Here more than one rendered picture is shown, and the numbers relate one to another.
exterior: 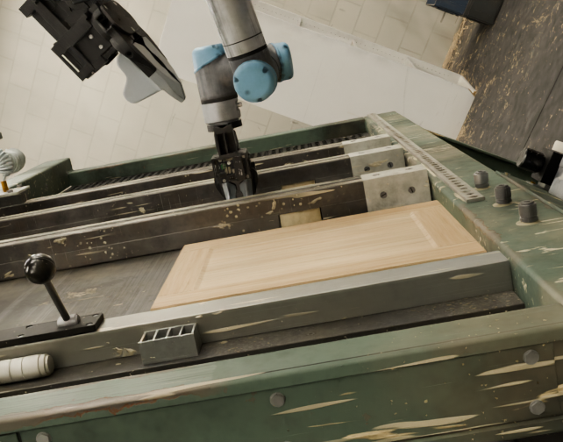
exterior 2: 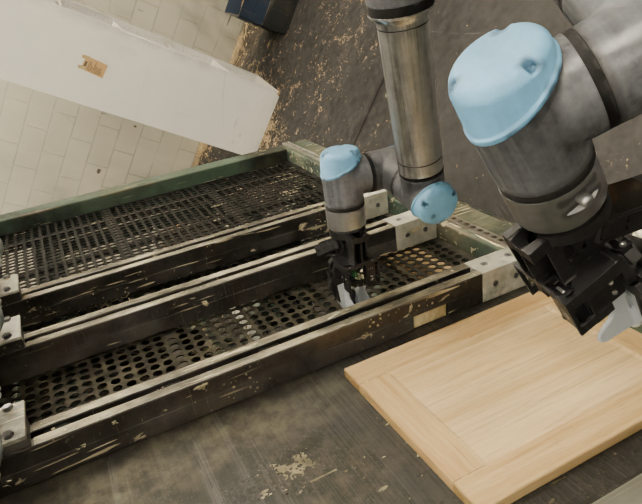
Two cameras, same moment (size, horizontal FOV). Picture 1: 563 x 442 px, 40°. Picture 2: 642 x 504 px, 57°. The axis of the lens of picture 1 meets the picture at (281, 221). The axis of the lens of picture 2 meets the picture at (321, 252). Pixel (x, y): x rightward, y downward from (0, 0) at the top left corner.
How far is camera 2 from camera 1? 94 cm
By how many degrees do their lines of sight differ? 28
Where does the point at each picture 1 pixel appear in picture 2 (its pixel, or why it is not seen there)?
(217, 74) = (357, 183)
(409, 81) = (226, 83)
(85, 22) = (617, 268)
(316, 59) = (143, 63)
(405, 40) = (198, 40)
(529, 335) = not seen: outside the picture
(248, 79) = (437, 203)
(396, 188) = (506, 275)
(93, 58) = (599, 306)
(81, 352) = not seen: outside the picture
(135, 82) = (618, 321)
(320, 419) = not seen: outside the picture
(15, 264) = (147, 424)
